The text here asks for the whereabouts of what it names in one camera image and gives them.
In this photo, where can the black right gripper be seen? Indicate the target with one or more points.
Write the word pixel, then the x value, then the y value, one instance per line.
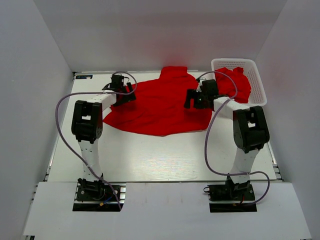
pixel 201 91

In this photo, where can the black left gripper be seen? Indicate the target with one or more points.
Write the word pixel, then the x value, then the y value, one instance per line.
pixel 128 98

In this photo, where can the red t shirt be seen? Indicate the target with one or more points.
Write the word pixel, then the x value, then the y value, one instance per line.
pixel 158 109

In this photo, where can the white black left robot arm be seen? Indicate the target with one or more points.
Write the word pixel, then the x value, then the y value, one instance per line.
pixel 87 123

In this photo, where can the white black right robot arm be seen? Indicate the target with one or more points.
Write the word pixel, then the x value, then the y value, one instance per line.
pixel 250 134

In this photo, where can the red shirts in basket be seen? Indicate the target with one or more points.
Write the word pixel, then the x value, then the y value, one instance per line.
pixel 226 87

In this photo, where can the blue table label sticker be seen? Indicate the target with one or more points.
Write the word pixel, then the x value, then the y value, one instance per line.
pixel 83 77

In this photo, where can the white plastic laundry basket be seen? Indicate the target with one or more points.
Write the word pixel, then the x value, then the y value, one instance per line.
pixel 257 96

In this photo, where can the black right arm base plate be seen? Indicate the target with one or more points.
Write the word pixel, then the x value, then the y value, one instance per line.
pixel 221 200

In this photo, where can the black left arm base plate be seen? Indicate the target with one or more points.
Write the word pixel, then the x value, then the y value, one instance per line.
pixel 96 196

